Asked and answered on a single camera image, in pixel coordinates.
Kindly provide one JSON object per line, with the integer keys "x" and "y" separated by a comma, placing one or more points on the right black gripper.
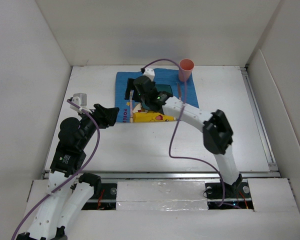
{"x": 130, "y": 86}

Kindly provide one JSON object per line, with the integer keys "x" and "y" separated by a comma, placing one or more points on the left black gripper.
{"x": 106, "y": 116}

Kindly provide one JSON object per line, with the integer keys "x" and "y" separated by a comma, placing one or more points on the dark teal square plate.
{"x": 164, "y": 88}

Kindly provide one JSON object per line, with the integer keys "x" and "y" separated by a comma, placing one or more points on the blue Pikachu cloth placemat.
{"x": 141, "y": 113}

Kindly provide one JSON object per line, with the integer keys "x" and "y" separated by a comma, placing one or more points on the salmon pink plastic cup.
{"x": 186, "y": 67}

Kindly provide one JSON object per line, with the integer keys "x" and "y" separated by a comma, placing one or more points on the pink handled fork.
{"x": 131, "y": 106}

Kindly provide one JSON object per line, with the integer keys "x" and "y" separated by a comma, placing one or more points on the pink handled knife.
{"x": 179, "y": 91}

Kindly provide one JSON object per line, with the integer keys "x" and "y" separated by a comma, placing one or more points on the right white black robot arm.
{"x": 216, "y": 130}

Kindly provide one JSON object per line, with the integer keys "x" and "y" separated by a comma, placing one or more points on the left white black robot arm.
{"x": 69, "y": 189}

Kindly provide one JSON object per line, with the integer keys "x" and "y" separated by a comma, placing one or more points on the white foam block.
{"x": 161, "y": 195}

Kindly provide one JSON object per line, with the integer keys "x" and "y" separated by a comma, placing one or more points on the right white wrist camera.
{"x": 148, "y": 72}

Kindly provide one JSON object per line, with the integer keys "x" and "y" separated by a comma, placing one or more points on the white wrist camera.
{"x": 148, "y": 72}
{"x": 79, "y": 103}

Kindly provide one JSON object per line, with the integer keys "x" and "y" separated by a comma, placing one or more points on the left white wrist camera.
{"x": 79, "y": 103}

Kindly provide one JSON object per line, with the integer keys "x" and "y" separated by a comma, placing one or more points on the aluminium right side rail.
{"x": 272, "y": 165}

